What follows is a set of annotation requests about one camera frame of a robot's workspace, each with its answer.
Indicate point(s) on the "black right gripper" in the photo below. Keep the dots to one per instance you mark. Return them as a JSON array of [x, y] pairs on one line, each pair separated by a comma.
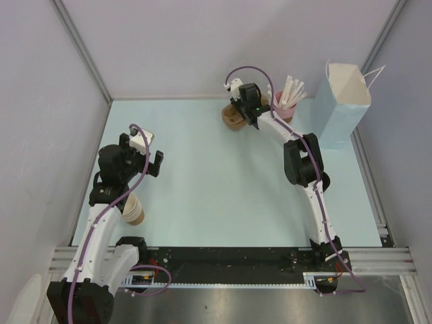
[[237, 102]]

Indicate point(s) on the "brown pulp cup carrier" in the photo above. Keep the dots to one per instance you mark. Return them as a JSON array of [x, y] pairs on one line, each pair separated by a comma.
[[234, 121]]

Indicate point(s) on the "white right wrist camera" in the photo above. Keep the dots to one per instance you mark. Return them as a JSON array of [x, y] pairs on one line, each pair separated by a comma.
[[233, 85]]

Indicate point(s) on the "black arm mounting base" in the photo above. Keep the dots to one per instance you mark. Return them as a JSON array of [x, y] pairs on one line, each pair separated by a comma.
[[223, 265]]

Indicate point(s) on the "stacked brown paper cups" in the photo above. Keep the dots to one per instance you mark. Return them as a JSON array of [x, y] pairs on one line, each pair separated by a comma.
[[133, 213]]

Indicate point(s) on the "pink straw holder cup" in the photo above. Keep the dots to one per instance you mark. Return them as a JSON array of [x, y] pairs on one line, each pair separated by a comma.
[[285, 113]]

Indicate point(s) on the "white slotted cable duct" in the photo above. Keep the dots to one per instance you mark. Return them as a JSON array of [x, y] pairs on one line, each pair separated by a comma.
[[307, 282]]

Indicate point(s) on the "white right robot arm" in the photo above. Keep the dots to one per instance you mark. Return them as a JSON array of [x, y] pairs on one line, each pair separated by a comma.
[[303, 167]]

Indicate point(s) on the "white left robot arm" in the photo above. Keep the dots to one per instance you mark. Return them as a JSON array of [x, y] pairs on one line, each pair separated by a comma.
[[87, 290]]

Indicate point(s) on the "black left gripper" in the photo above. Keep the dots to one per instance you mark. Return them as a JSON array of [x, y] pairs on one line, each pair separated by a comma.
[[125, 149]]

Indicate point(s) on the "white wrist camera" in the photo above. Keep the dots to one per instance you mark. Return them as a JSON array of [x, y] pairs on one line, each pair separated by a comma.
[[140, 139], [233, 85]]

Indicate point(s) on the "light blue paper bag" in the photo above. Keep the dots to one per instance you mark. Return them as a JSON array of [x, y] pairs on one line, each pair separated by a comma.
[[342, 99]]

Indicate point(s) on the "white wrapped straws bundle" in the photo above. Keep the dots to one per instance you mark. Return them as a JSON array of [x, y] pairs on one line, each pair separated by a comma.
[[292, 93]]

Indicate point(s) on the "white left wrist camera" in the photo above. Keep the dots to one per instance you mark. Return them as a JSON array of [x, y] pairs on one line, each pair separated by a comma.
[[140, 139]]

